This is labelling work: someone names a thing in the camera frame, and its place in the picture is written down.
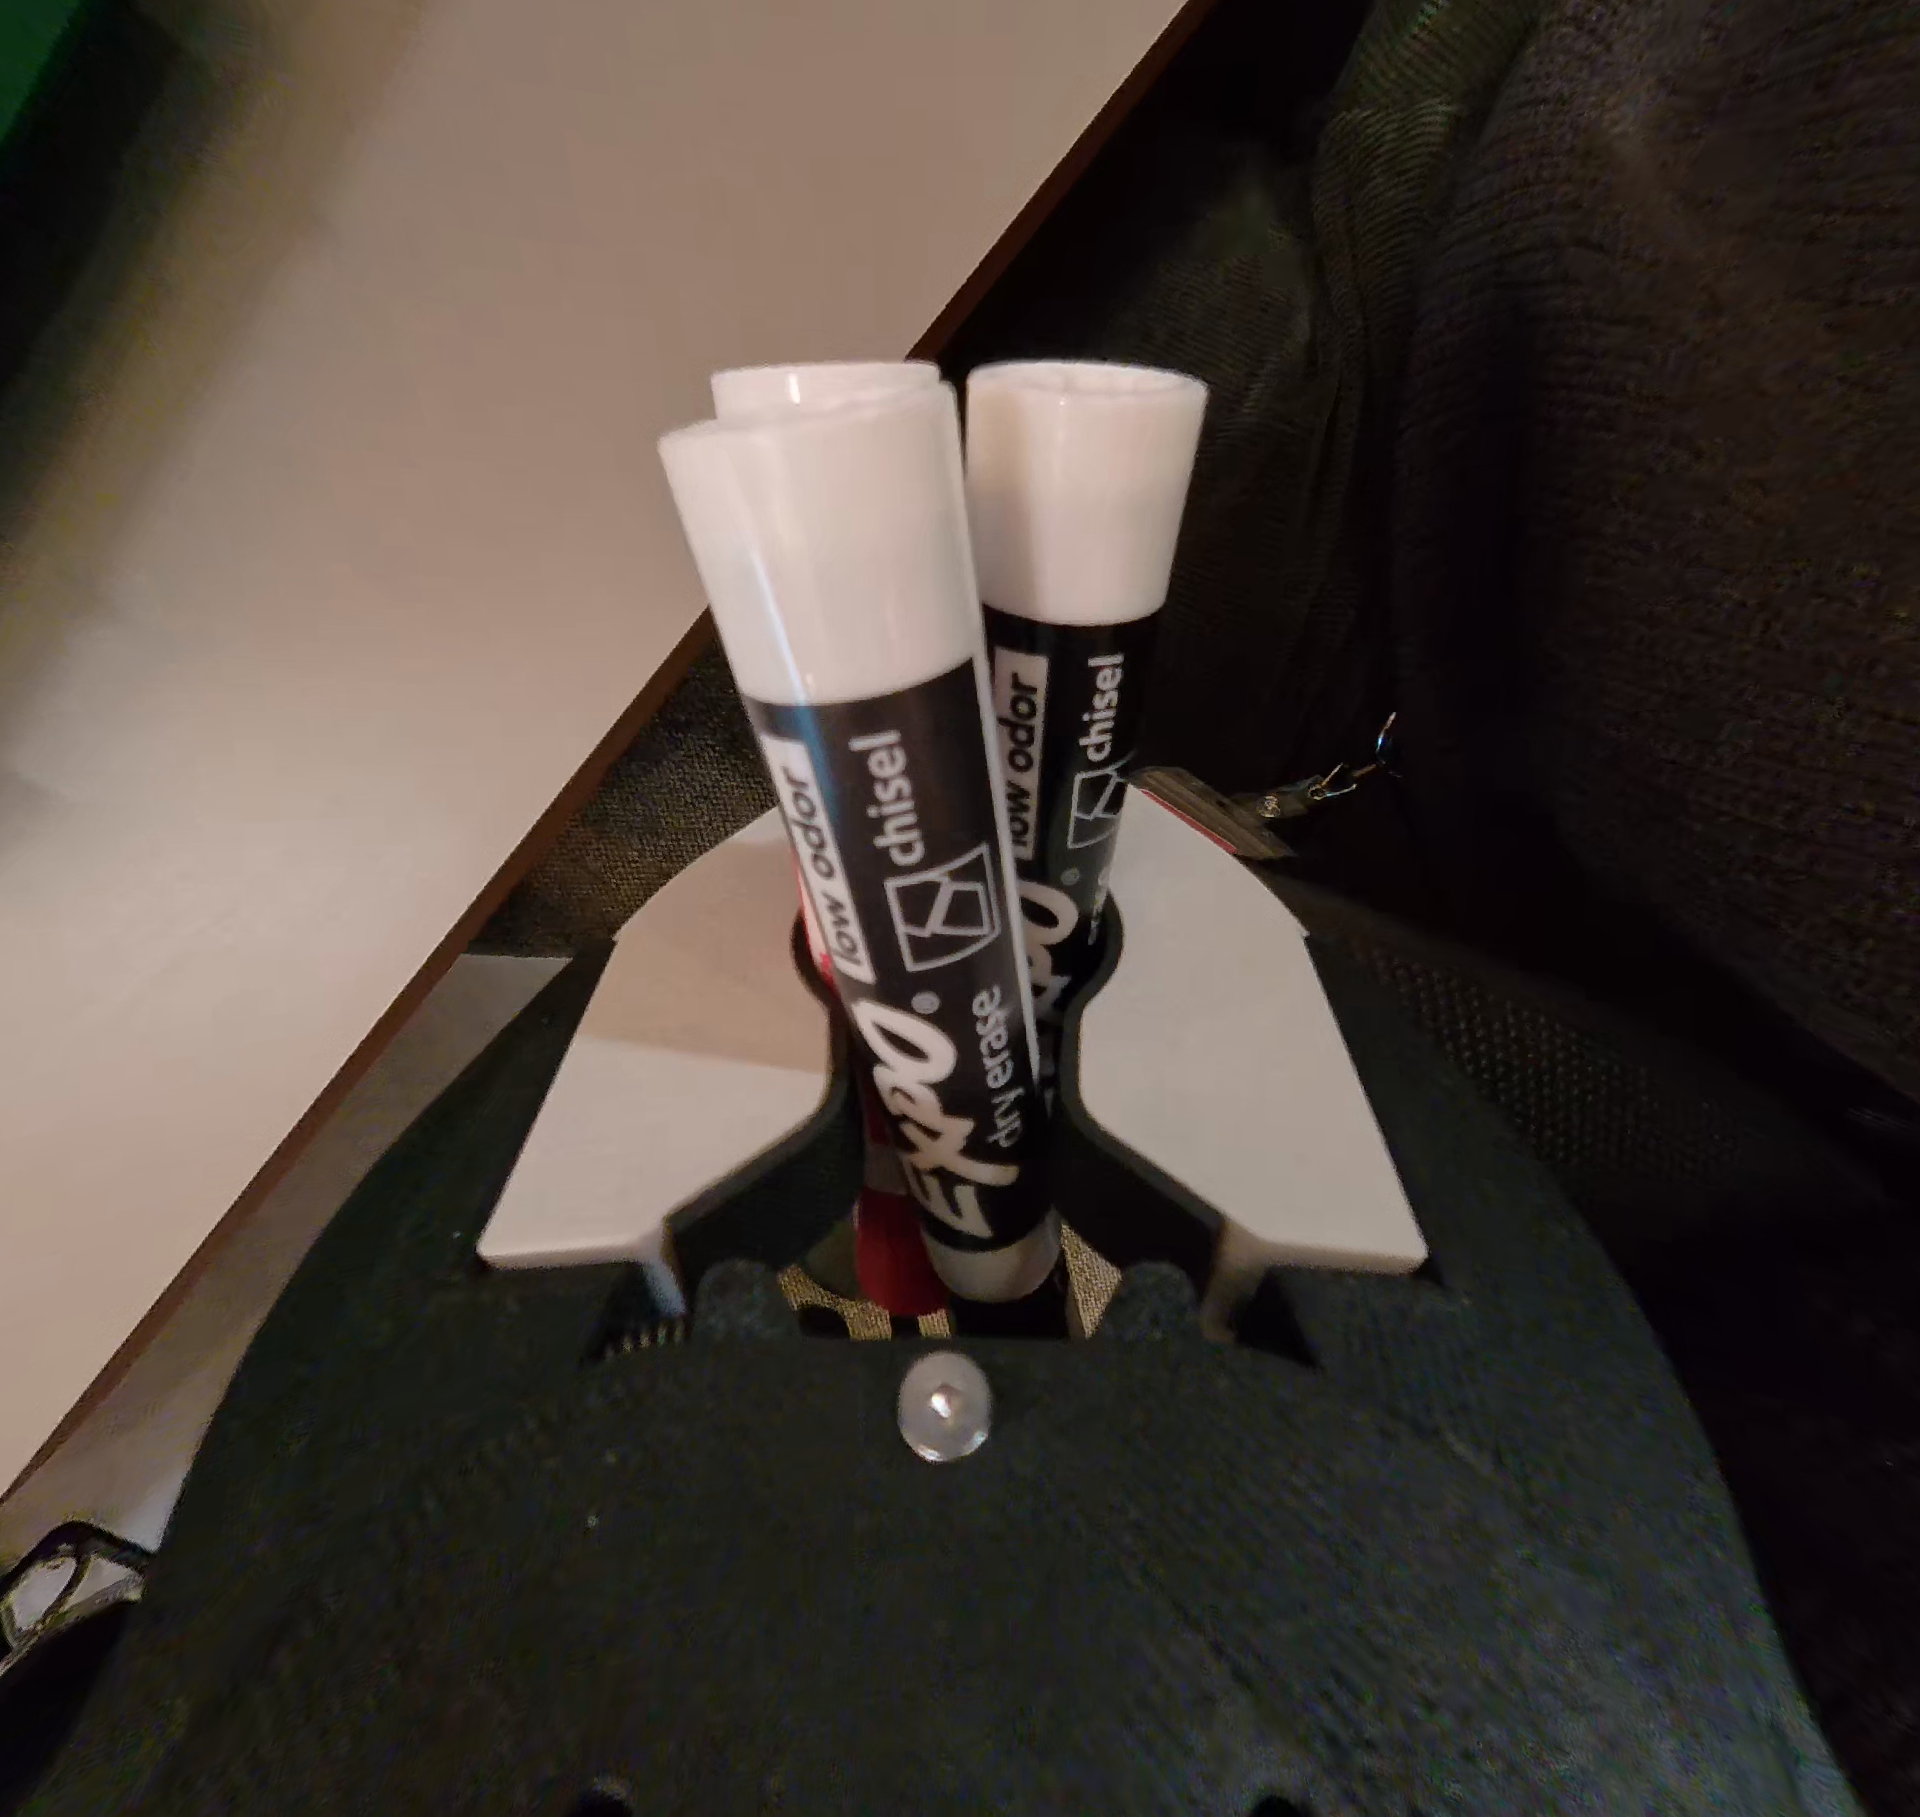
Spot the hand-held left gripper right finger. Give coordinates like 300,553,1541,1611
1057,792,1433,1342

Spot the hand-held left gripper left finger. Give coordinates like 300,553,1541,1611
479,816,848,1317

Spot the red dry erase marker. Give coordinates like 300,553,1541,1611
709,361,965,1317

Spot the black dry erase marker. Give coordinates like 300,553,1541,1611
659,398,1071,1299
965,361,1212,1083

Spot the person's dark knit sweater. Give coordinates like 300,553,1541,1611
928,0,1920,1817

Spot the metal lanyard clip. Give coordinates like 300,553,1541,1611
1130,707,1402,861

